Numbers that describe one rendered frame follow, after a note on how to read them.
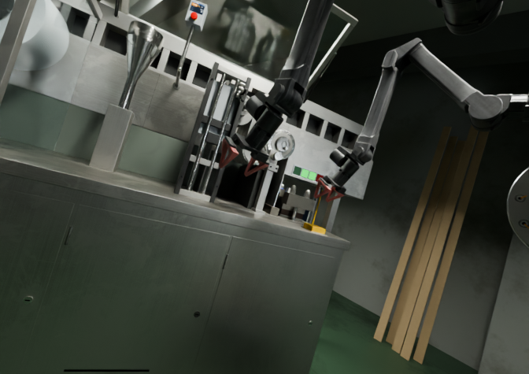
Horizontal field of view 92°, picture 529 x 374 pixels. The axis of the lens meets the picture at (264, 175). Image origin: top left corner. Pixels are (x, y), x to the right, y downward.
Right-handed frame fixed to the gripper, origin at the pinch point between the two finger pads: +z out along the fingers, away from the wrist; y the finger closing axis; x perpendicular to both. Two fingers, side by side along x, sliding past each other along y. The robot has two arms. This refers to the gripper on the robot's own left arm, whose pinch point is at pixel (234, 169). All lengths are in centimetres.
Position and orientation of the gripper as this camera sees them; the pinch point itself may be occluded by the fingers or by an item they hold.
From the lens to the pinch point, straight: 74.7
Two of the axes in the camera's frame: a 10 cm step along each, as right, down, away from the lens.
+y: -6.6, -2.3, -7.1
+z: -5.9, 7.5, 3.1
